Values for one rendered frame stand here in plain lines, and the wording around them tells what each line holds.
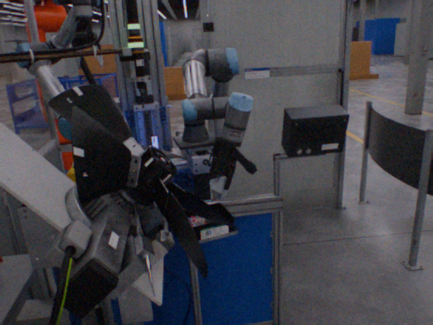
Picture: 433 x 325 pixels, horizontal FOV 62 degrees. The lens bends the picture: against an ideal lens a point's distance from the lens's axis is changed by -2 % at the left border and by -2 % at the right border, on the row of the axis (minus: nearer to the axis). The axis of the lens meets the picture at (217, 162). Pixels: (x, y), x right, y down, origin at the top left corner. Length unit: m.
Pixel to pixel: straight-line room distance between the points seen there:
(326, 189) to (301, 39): 1.35
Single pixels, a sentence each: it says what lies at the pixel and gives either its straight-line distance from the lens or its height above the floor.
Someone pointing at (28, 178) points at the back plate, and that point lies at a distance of 1.13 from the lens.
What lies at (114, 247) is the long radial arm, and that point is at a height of 1.11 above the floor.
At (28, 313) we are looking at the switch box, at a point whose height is 0.84.
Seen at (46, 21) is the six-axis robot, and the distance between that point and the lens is 5.15.
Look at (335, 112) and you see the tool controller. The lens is 1.65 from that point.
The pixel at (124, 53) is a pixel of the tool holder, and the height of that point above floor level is 1.54.
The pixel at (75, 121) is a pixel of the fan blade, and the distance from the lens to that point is 0.88.
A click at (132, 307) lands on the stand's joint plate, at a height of 0.77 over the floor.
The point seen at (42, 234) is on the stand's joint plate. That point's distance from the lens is 1.17.
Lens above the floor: 1.56
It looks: 19 degrees down
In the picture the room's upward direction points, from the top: 3 degrees counter-clockwise
